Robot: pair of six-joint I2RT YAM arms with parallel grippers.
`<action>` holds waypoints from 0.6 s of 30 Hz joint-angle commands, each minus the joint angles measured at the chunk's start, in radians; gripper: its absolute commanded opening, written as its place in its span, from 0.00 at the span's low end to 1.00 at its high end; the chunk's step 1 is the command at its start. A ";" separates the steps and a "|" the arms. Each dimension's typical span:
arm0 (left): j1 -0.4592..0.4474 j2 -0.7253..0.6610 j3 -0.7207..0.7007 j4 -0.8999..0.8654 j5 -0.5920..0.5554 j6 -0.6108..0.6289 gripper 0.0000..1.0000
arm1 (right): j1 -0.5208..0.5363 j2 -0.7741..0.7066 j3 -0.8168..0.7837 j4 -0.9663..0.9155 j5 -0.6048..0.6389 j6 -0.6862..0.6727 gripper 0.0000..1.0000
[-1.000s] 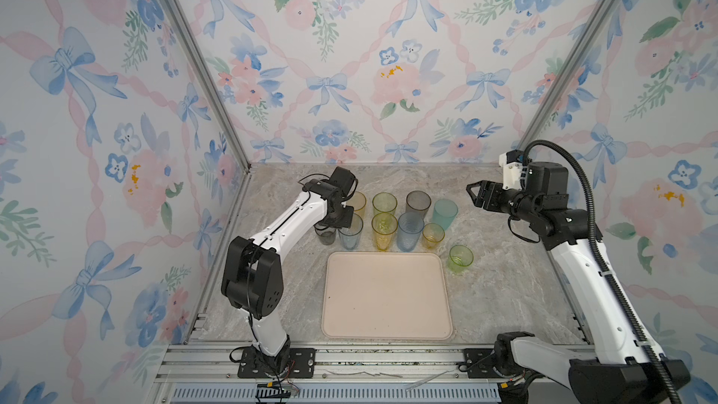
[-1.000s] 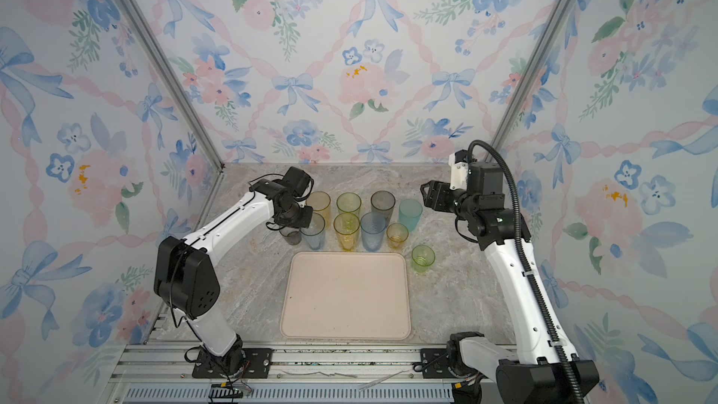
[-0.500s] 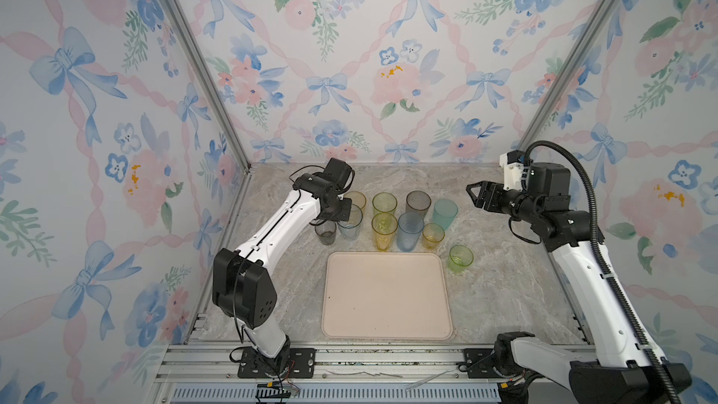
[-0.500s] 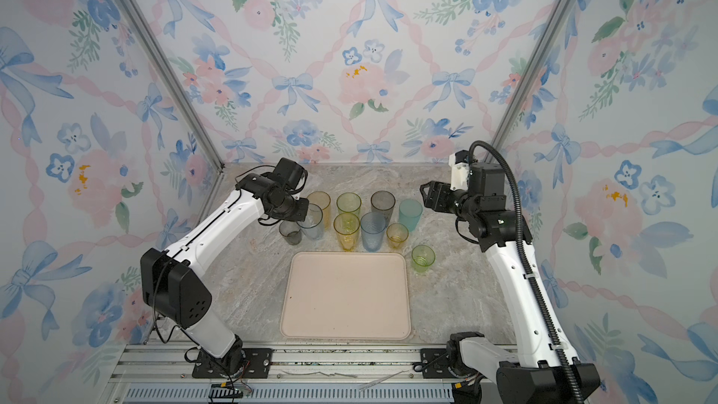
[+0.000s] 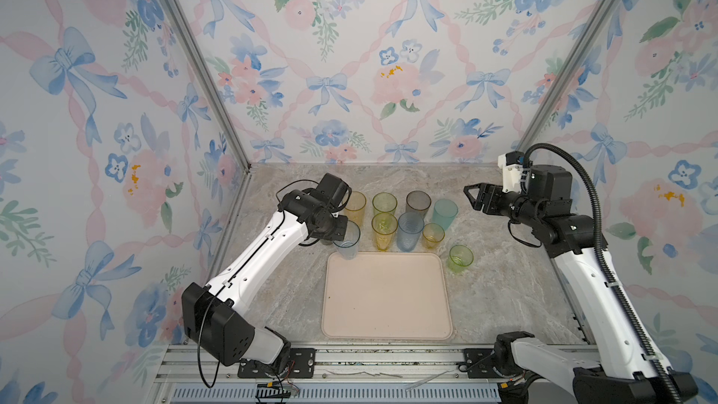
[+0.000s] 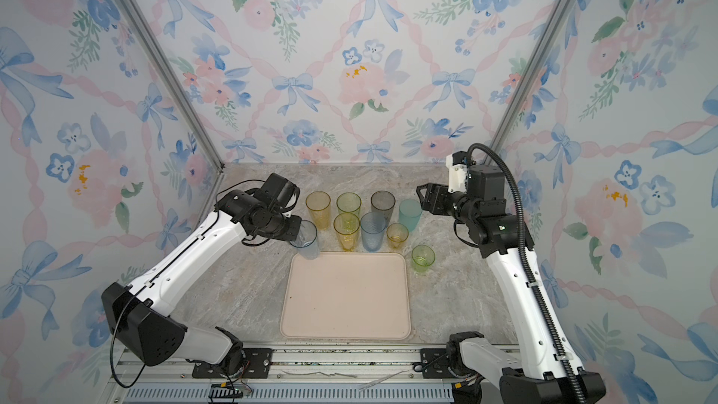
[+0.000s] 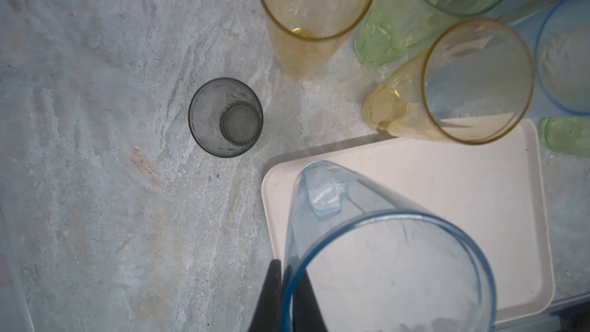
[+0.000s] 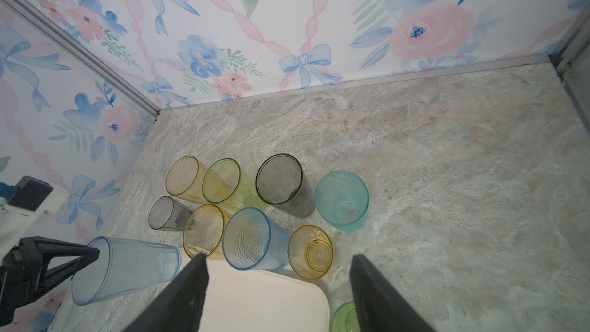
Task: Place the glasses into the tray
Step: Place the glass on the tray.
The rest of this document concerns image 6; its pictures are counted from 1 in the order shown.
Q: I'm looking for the tall orange plastic cup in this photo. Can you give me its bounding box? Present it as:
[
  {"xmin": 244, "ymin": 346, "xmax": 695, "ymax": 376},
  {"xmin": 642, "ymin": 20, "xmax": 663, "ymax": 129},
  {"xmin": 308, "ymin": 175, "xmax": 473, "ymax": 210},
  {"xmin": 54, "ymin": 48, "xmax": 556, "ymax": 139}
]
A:
[{"xmin": 305, "ymin": 191, "xmax": 331, "ymax": 231}]

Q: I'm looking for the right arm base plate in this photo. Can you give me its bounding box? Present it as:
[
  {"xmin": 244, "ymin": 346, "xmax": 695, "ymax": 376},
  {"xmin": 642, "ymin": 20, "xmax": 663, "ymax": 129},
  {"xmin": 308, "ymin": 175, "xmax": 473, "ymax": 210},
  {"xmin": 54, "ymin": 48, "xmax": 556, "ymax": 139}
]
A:
[{"xmin": 414, "ymin": 348, "xmax": 463, "ymax": 380}]

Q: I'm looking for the tall yellow plastic cup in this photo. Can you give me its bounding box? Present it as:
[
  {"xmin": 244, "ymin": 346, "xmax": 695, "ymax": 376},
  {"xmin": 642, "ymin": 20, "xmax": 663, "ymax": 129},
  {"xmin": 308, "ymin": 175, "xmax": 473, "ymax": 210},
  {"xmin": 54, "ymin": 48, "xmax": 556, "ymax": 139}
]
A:
[{"xmin": 333, "ymin": 212, "xmax": 360, "ymax": 252}]

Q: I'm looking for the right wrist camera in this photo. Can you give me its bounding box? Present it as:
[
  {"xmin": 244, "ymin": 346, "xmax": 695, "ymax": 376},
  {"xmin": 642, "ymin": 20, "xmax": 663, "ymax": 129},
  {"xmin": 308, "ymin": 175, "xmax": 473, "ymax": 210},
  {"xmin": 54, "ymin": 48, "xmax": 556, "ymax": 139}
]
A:
[{"xmin": 445, "ymin": 151, "xmax": 467, "ymax": 193}]

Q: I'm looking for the blue ribbed plastic cup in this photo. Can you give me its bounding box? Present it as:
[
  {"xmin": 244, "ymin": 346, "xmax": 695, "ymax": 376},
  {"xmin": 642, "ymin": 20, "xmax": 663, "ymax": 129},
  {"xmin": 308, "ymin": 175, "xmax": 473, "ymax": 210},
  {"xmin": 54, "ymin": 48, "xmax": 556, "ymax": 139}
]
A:
[{"xmin": 360, "ymin": 211, "xmax": 386, "ymax": 253}]

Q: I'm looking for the aluminium front rail frame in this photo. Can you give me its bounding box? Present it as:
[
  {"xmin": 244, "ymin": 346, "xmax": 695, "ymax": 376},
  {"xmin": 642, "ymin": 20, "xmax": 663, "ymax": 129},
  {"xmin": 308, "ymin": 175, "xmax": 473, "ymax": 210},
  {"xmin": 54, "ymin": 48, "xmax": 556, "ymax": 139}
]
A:
[{"xmin": 99, "ymin": 343, "xmax": 502, "ymax": 403}]

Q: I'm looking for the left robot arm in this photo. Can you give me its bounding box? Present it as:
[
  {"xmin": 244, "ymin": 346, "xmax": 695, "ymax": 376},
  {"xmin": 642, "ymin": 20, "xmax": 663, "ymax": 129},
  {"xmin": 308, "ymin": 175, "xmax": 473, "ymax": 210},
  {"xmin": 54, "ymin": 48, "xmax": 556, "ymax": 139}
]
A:
[{"xmin": 101, "ymin": 173, "xmax": 302, "ymax": 380}]

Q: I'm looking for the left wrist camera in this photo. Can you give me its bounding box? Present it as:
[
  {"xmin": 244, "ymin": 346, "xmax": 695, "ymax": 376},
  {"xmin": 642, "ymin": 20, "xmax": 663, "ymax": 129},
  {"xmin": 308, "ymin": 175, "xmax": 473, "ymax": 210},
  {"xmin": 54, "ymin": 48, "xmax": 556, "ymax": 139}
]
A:
[{"xmin": 260, "ymin": 173, "xmax": 300, "ymax": 212}]

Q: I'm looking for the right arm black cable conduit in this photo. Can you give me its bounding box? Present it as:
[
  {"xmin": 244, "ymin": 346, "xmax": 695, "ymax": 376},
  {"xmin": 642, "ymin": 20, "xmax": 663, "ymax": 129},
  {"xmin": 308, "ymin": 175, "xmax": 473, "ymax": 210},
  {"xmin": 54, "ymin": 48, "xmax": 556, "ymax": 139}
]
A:
[{"xmin": 466, "ymin": 142, "xmax": 587, "ymax": 404}]

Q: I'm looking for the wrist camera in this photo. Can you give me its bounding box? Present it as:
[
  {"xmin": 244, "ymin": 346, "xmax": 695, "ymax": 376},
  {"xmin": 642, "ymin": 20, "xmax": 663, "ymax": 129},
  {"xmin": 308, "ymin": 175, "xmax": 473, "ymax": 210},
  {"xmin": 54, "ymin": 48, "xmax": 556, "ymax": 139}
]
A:
[
  {"xmin": 260, "ymin": 173, "xmax": 300, "ymax": 212},
  {"xmin": 445, "ymin": 151, "xmax": 467, "ymax": 193}
]

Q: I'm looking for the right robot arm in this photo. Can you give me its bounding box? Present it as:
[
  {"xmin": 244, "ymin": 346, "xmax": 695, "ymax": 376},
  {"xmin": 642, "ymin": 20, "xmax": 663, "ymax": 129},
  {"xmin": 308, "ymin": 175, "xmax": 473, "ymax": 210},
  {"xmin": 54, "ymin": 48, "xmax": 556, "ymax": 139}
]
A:
[{"xmin": 416, "ymin": 183, "xmax": 606, "ymax": 403}]

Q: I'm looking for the small green plastic cup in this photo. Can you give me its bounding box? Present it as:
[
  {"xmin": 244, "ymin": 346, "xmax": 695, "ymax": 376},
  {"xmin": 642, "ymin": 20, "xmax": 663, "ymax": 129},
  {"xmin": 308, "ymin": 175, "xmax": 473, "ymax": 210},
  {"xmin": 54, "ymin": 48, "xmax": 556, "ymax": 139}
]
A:
[{"xmin": 411, "ymin": 244, "xmax": 436, "ymax": 273}]

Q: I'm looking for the tall green plastic cup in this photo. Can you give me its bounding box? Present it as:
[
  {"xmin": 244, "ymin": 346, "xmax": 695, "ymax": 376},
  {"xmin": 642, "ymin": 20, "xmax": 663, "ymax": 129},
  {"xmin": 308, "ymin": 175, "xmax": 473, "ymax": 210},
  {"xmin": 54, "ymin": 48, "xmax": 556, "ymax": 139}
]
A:
[{"xmin": 337, "ymin": 192, "xmax": 362, "ymax": 217}]

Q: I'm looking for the beige plastic tray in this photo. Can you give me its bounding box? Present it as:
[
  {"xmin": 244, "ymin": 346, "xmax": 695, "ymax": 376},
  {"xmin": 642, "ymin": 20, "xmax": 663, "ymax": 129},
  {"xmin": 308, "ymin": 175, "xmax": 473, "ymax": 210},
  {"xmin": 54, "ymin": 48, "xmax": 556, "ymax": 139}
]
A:
[{"xmin": 280, "ymin": 252, "xmax": 411, "ymax": 340}]

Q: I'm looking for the light blue plastic cup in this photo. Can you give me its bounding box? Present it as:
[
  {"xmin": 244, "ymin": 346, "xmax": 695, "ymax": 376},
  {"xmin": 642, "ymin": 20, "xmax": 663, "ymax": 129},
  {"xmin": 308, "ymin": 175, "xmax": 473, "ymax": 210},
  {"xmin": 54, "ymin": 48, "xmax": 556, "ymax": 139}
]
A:
[{"xmin": 290, "ymin": 220, "xmax": 320, "ymax": 260}]

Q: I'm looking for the teal plastic cup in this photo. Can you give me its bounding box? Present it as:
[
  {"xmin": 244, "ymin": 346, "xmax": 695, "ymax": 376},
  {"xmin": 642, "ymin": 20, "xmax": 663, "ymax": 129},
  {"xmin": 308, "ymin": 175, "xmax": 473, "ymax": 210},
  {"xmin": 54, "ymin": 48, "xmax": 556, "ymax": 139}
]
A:
[{"xmin": 398, "ymin": 199, "xmax": 423, "ymax": 232}]

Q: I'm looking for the tall grey plastic cup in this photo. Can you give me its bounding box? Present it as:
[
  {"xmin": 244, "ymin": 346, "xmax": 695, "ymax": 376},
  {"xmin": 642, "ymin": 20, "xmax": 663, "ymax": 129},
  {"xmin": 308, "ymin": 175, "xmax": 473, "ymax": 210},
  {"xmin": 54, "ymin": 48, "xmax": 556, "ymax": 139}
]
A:
[{"xmin": 370, "ymin": 190, "xmax": 396, "ymax": 222}]

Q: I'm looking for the small yellow plastic cup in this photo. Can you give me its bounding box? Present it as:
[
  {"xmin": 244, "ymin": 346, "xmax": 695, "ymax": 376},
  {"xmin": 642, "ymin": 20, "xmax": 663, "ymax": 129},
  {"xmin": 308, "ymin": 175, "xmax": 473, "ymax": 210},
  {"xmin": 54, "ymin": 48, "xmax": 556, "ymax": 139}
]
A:
[{"xmin": 386, "ymin": 223, "xmax": 409, "ymax": 253}]

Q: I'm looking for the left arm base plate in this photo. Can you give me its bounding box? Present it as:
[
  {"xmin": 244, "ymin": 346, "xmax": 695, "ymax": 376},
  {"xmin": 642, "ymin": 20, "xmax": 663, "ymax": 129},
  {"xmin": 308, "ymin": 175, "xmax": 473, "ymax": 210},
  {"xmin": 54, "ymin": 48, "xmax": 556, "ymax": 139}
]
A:
[{"xmin": 192, "ymin": 348, "xmax": 274, "ymax": 381}]

